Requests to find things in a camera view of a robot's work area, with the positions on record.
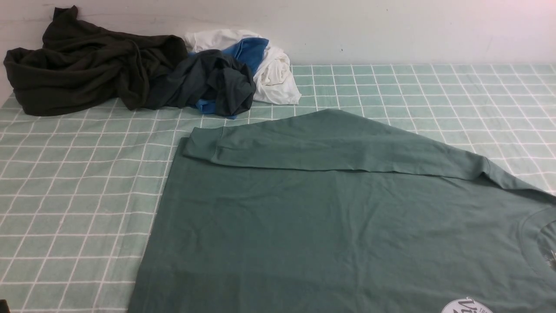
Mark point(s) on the green long-sleeve top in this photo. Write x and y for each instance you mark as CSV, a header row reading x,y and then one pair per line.
x,y
330,212

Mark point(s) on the white crumpled garment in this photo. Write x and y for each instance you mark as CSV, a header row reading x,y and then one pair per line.
x,y
274,79

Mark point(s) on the dark grey crumpled garment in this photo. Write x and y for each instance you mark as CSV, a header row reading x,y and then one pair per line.
x,y
210,81

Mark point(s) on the blue crumpled garment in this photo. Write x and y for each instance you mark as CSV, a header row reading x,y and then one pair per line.
x,y
250,51

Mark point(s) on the green checked tablecloth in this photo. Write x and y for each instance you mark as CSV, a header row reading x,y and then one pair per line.
x,y
79,192

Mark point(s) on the dark olive crumpled garment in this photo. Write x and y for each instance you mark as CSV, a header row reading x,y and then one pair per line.
x,y
81,65

